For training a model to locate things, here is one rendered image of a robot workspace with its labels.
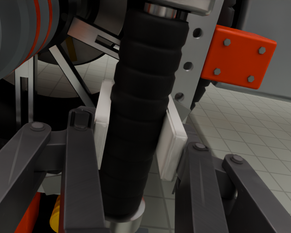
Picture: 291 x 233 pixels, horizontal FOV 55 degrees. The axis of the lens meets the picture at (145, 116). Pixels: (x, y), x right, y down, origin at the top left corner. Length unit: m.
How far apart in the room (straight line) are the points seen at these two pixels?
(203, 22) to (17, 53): 0.22
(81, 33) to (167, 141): 0.35
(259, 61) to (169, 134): 0.28
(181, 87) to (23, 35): 0.21
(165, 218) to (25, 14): 1.19
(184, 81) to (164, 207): 1.08
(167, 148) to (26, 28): 0.19
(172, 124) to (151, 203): 1.27
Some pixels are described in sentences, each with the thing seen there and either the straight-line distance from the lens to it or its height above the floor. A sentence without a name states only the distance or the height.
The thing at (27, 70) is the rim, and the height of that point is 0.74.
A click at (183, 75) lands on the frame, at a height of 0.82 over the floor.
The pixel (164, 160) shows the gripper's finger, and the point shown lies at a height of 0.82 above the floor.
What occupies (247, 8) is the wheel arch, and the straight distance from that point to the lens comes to 0.66.
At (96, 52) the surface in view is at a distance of 0.73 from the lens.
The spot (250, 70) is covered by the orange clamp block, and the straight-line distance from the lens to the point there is 0.42.
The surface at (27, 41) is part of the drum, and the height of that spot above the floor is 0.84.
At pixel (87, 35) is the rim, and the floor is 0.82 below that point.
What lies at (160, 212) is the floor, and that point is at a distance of 1.39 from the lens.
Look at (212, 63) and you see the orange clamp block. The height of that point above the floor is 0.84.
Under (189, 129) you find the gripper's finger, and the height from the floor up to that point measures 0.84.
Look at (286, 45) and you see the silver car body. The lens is 0.71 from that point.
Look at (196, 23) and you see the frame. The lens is 0.38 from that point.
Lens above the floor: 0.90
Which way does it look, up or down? 23 degrees down
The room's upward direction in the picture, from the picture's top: 14 degrees clockwise
